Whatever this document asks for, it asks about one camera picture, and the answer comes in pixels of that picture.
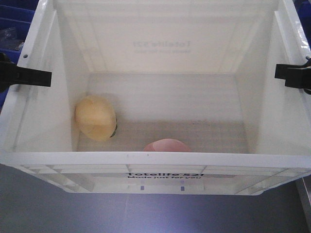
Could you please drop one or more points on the cream yellow ball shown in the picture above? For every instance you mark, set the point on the cream yellow ball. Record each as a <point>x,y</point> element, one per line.
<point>96,118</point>

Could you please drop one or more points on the white plastic storage crate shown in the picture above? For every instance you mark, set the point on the white plastic storage crate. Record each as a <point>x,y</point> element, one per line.
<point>198,71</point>

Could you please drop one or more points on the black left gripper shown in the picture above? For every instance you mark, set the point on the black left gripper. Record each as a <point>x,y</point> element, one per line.
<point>9,76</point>

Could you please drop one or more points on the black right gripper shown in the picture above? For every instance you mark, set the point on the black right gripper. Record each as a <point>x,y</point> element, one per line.
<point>295,76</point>

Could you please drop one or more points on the grey metal shelf rack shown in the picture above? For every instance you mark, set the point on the grey metal shelf rack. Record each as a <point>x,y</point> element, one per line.
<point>304,189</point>

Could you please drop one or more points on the pink and cream ball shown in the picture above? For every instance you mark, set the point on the pink and cream ball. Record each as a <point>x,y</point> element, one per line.
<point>167,145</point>

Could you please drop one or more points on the blue bin on upper shelf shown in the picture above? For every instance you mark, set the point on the blue bin on upper shelf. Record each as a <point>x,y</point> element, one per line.
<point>303,8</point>

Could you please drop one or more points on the blue bins left of crate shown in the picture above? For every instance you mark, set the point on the blue bins left of crate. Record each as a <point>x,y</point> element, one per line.
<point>15,19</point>

